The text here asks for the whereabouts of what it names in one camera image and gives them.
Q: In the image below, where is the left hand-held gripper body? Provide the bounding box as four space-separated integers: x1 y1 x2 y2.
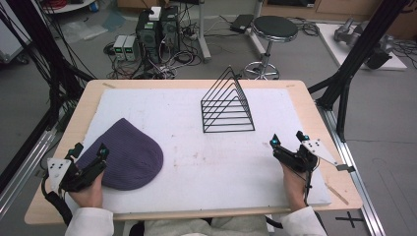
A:
46 157 108 194

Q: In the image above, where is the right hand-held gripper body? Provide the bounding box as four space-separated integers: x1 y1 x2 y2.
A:
272 139 356 175

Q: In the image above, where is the purple knit beanie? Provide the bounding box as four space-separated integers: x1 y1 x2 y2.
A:
75 117 164 192

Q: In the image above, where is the person's left hand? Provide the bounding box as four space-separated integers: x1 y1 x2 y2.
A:
68 170 105 208

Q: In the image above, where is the person's right hand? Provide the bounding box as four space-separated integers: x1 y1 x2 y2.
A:
280 161 309 212

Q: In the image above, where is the thin wooden strip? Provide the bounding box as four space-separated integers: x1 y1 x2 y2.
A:
325 182 350 207

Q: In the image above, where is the white foam mat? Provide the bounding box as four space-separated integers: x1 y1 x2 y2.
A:
64 87 332 215

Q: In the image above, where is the white floor platform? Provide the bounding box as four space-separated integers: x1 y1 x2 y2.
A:
316 22 408 72

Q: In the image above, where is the grey bench power supply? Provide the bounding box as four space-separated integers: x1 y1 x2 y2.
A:
124 34 140 62
112 34 128 61

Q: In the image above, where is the person's grey clothing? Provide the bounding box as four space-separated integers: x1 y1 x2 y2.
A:
143 215 270 236

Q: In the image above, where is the black round stool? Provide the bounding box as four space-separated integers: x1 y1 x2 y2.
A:
242 15 300 81

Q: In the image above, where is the black flat box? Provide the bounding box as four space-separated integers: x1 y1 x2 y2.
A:
229 13 256 34

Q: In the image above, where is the black computer tower green label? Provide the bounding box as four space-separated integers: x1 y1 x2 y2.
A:
135 11 162 64

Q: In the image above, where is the white desk leg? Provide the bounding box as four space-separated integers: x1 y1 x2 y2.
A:
196 0 212 64

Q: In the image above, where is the small white box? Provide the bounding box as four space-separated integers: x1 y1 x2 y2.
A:
148 6 162 22

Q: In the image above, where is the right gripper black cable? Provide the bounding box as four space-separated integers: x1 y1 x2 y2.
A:
302 168 313 207

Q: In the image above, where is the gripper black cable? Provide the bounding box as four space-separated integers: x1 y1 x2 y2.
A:
302 168 313 207
40 175 74 228

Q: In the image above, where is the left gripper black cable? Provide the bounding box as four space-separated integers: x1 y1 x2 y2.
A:
40 175 74 228

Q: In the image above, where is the aluminium rail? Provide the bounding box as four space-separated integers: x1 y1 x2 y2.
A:
315 103 387 236
0 129 57 220

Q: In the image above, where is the black wire file rack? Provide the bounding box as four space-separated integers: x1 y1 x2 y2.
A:
200 65 257 135

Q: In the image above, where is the black metal frame stand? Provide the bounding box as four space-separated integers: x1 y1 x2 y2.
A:
0 0 96 195
307 0 413 143

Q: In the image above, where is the tangle of floor cables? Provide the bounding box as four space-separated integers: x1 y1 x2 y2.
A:
103 19 210 81

